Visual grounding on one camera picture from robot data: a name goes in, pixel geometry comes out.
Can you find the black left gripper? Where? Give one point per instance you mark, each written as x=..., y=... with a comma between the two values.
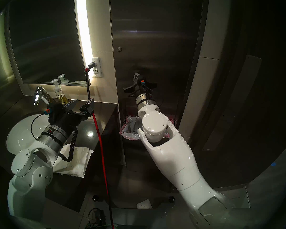
x=62, y=116

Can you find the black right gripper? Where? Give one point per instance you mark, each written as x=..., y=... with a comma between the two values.
x=140, y=89

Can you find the stainless steel dispenser door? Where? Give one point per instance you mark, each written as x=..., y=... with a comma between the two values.
x=162, y=28

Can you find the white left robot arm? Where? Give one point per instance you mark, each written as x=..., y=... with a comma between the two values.
x=26, y=164

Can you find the stainless steel dispenser cabinet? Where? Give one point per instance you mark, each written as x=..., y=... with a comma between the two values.
x=131, y=157

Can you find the clear soap pump bottle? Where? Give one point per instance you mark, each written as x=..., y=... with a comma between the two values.
x=60, y=92

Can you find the chrome faucet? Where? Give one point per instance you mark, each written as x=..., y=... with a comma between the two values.
x=38, y=95

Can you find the folded white paper towels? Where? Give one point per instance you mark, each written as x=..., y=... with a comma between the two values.
x=78, y=159

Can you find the trash bin with liner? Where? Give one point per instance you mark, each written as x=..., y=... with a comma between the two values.
x=130, y=130

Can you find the white sink basin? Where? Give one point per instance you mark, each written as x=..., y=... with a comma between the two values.
x=19, y=135

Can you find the bright LED light strip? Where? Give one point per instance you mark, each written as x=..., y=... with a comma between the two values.
x=83, y=28

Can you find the black star knob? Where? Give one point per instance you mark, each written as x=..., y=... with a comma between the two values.
x=96, y=198
x=171, y=199

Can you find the black electronics box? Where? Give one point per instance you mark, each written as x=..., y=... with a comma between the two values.
x=99, y=216

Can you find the white paper scrap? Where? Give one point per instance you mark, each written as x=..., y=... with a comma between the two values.
x=145, y=204

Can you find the white wall outlet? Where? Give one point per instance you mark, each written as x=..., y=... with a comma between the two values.
x=98, y=72

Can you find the wall mirror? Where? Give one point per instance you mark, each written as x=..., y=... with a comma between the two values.
x=45, y=40

